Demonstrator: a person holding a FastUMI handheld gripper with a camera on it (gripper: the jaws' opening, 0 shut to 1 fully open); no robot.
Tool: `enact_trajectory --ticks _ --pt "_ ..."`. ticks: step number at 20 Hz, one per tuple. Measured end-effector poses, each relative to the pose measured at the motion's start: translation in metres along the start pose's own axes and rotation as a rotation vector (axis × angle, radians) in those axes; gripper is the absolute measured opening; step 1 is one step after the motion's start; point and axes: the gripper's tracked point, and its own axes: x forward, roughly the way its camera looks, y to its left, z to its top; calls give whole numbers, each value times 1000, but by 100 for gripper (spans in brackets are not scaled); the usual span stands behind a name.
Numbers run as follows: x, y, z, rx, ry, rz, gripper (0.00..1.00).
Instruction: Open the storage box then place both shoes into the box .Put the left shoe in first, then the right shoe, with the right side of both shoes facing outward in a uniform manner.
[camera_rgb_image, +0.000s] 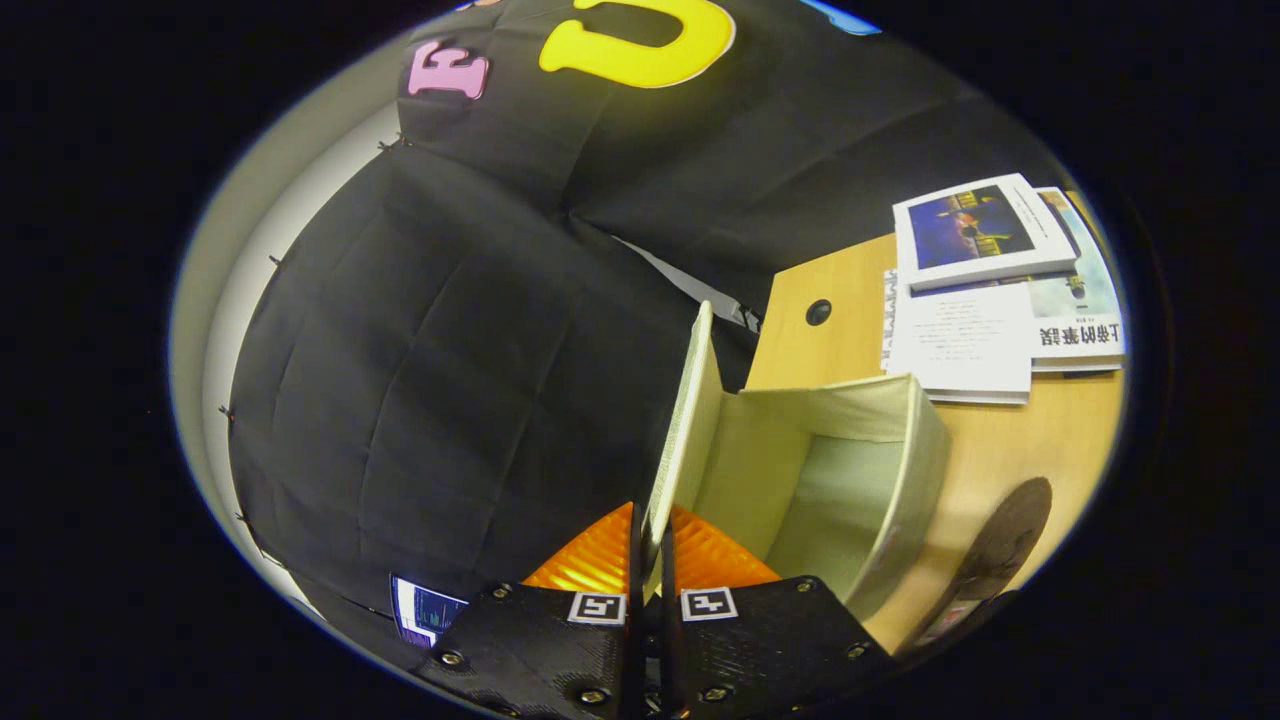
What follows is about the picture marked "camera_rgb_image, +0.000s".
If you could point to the white book with text cover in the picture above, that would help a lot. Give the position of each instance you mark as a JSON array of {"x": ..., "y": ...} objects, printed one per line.
[{"x": 960, "y": 340}]

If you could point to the white book with blue picture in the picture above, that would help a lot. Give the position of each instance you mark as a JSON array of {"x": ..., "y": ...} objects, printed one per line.
[{"x": 975, "y": 230}]

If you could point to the green fabric storage box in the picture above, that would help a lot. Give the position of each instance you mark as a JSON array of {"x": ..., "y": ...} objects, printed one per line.
[{"x": 840, "y": 480}]

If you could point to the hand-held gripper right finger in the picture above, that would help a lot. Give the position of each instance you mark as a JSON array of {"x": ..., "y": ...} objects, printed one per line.
[{"x": 668, "y": 600}]

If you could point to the brown fuzzy shoe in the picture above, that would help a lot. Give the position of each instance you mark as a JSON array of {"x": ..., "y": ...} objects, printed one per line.
[{"x": 1000, "y": 540}]

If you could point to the lit display screen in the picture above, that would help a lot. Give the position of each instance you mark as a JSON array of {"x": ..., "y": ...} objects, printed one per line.
[{"x": 425, "y": 610}]

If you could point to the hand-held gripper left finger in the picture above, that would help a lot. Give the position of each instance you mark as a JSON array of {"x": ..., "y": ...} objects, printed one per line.
[{"x": 636, "y": 600}]

